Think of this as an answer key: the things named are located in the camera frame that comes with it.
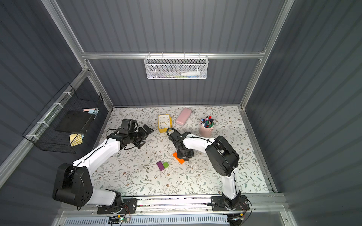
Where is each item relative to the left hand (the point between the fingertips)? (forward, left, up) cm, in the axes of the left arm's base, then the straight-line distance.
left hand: (152, 135), depth 85 cm
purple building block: (-14, -4, -14) cm, 20 cm away
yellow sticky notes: (-15, +28, +19) cm, 37 cm away
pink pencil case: (+25, -19, -12) cm, 34 cm away
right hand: (-9, -19, -14) cm, 25 cm away
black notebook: (0, +38, +14) cm, 41 cm away
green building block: (-13, -8, -15) cm, 21 cm away
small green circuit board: (-41, +12, -14) cm, 45 cm away
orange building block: (-6, -13, -15) cm, 21 cm away
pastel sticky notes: (+7, +33, +14) cm, 36 cm away
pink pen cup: (+8, -34, -4) cm, 35 cm away
